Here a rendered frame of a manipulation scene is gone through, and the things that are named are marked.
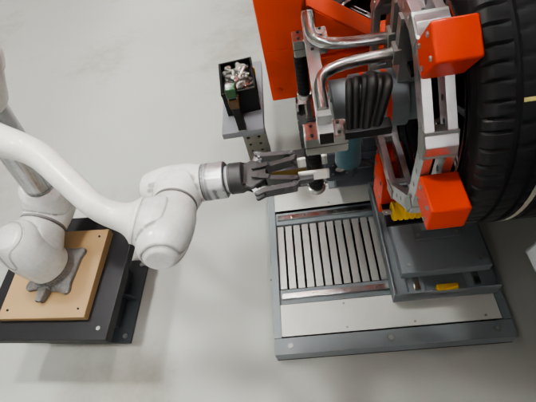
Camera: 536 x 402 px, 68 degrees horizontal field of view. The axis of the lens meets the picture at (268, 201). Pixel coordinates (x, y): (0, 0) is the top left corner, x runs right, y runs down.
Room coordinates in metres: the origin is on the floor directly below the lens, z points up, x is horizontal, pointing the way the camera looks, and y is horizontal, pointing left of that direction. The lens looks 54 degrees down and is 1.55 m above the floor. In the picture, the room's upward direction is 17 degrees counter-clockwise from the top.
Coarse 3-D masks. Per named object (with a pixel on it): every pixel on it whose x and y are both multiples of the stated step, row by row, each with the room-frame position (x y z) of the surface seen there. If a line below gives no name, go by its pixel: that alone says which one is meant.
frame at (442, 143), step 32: (384, 0) 0.87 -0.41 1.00; (416, 0) 0.65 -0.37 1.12; (416, 32) 0.58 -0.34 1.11; (384, 64) 0.91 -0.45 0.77; (416, 64) 0.55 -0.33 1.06; (416, 96) 0.52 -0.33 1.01; (448, 96) 0.48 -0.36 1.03; (448, 128) 0.44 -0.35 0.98; (384, 160) 0.68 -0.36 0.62; (416, 160) 0.46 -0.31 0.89; (448, 160) 0.42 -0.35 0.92
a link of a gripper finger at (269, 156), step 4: (256, 152) 0.65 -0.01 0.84; (260, 152) 0.65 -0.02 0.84; (264, 152) 0.65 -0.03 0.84; (268, 152) 0.65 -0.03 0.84; (272, 152) 0.64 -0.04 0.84; (276, 152) 0.64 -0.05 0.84; (280, 152) 0.63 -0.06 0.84; (284, 152) 0.63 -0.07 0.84; (288, 152) 0.63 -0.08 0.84; (292, 152) 0.62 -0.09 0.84; (256, 156) 0.65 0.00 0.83; (260, 156) 0.64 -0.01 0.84; (264, 156) 0.64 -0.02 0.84; (268, 156) 0.64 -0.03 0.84; (272, 156) 0.63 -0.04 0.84; (276, 156) 0.63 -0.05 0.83; (280, 156) 0.63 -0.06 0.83; (284, 156) 0.63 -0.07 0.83; (288, 156) 0.63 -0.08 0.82; (264, 160) 0.64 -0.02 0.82; (268, 160) 0.64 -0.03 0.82; (272, 160) 0.63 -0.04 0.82
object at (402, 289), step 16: (368, 192) 0.92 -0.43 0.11; (384, 224) 0.73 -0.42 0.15; (384, 240) 0.67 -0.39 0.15; (384, 256) 0.60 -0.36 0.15; (464, 272) 0.45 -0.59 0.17; (480, 272) 0.44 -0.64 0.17; (496, 272) 0.42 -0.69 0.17; (400, 288) 0.47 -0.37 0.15; (416, 288) 0.44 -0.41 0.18; (432, 288) 0.44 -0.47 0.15; (448, 288) 0.41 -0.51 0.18; (464, 288) 0.40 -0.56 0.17; (480, 288) 0.39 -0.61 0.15; (496, 288) 0.38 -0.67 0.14
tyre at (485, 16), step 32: (480, 0) 0.55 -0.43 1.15; (512, 0) 0.53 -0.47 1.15; (512, 32) 0.49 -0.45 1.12; (480, 64) 0.48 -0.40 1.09; (512, 64) 0.45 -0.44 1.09; (480, 96) 0.44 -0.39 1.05; (512, 96) 0.42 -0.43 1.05; (480, 128) 0.41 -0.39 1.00; (512, 128) 0.39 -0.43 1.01; (480, 160) 0.38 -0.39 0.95; (512, 160) 0.36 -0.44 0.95; (480, 192) 0.36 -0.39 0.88; (512, 192) 0.34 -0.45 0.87
